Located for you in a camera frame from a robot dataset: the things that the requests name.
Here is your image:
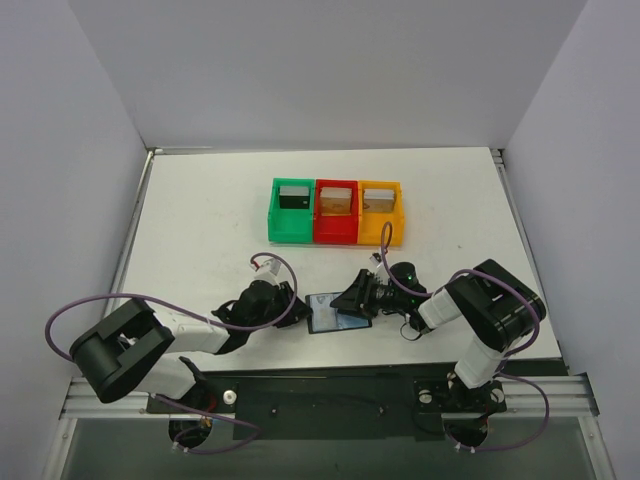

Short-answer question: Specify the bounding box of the white VIP card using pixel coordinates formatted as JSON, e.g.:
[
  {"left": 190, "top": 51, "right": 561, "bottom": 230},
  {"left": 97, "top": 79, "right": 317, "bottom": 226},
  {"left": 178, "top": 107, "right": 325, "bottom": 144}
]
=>
[{"left": 307, "top": 293, "right": 340, "bottom": 334}]

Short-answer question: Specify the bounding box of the black leather card holder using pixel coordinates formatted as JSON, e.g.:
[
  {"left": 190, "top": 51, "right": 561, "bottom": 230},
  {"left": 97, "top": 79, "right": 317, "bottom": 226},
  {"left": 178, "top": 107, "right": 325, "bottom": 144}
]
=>
[{"left": 305, "top": 292, "right": 372, "bottom": 334}]

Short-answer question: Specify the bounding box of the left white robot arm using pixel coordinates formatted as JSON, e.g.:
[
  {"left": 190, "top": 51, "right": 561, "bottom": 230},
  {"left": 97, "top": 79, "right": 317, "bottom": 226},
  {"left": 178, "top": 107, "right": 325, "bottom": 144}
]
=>
[{"left": 69, "top": 280, "right": 312, "bottom": 403}]

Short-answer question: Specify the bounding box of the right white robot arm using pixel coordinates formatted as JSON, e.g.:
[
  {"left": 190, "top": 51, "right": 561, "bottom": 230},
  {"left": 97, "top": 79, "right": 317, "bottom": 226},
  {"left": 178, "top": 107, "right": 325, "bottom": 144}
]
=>
[{"left": 331, "top": 259, "right": 546, "bottom": 390}]

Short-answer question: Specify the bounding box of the brown card stack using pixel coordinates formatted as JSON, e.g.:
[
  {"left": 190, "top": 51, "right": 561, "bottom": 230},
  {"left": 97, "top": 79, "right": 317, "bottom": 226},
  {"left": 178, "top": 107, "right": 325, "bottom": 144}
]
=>
[{"left": 319, "top": 187, "right": 352, "bottom": 216}]

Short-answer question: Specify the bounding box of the black card stack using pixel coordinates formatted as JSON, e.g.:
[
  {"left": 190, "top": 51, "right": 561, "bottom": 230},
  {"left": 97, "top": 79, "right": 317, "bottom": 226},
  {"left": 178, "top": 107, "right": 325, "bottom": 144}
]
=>
[{"left": 278, "top": 185, "right": 311, "bottom": 210}]

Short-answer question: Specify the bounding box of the green plastic bin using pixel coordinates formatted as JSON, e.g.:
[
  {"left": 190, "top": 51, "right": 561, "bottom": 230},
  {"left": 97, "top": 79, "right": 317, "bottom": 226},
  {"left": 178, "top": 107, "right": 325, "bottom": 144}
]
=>
[{"left": 267, "top": 178, "right": 316, "bottom": 244}]

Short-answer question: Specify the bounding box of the red plastic bin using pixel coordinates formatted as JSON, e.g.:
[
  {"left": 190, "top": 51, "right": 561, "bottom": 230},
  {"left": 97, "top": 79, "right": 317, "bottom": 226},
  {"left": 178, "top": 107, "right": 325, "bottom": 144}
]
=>
[{"left": 313, "top": 179, "right": 360, "bottom": 245}]

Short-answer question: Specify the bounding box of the orange plastic bin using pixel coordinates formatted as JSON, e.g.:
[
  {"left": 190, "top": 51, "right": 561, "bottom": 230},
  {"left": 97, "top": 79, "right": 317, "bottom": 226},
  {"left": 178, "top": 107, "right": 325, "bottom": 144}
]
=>
[{"left": 357, "top": 180, "right": 405, "bottom": 247}]

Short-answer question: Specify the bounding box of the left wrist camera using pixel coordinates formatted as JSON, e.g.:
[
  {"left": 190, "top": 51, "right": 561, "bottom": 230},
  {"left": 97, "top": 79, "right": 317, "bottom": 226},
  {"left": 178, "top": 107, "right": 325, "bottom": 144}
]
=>
[{"left": 254, "top": 259, "right": 281, "bottom": 285}]

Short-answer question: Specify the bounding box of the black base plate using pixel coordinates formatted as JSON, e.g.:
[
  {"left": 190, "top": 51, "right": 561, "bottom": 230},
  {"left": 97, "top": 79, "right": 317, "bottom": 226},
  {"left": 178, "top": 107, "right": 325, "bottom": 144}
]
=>
[{"left": 144, "top": 363, "right": 506, "bottom": 444}]

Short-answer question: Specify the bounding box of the aluminium frame rail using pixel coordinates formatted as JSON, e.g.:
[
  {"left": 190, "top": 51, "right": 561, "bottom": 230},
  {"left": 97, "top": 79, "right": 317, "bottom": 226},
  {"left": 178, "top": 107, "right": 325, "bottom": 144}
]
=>
[{"left": 57, "top": 147, "right": 156, "bottom": 421}]

